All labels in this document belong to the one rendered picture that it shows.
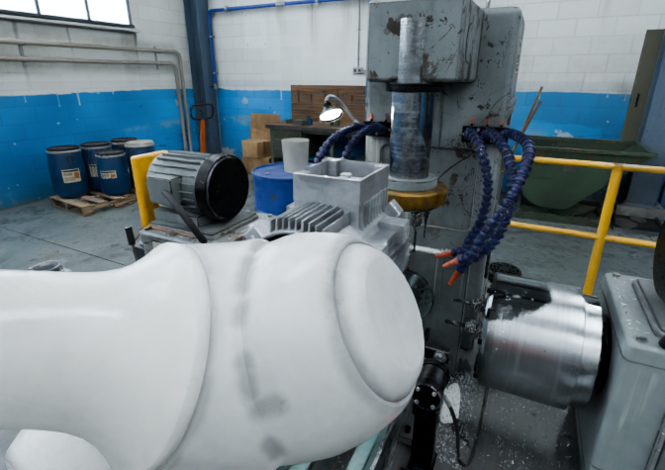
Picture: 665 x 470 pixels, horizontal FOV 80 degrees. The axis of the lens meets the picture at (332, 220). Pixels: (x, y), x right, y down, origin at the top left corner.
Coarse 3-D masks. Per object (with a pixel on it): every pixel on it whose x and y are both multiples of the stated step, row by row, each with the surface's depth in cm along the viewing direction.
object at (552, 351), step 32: (512, 288) 82; (544, 288) 81; (576, 288) 81; (448, 320) 88; (512, 320) 77; (544, 320) 76; (576, 320) 74; (480, 352) 79; (512, 352) 76; (544, 352) 74; (576, 352) 72; (480, 384) 85; (512, 384) 79; (544, 384) 75; (576, 384) 73
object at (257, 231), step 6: (390, 204) 60; (396, 204) 61; (390, 210) 61; (396, 210) 60; (402, 210) 62; (390, 216) 61; (396, 216) 61; (252, 228) 50; (258, 228) 50; (264, 228) 51; (246, 234) 51; (252, 234) 51; (258, 234) 50; (264, 234) 50
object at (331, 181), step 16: (336, 160) 63; (352, 160) 63; (304, 176) 54; (320, 176) 53; (336, 176) 64; (352, 176) 64; (368, 176) 53; (384, 176) 59; (304, 192) 55; (320, 192) 54; (336, 192) 53; (352, 192) 52; (368, 192) 54; (384, 192) 60; (352, 208) 52; (368, 208) 55; (384, 208) 61; (352, 224) 53; (368, 224) 56
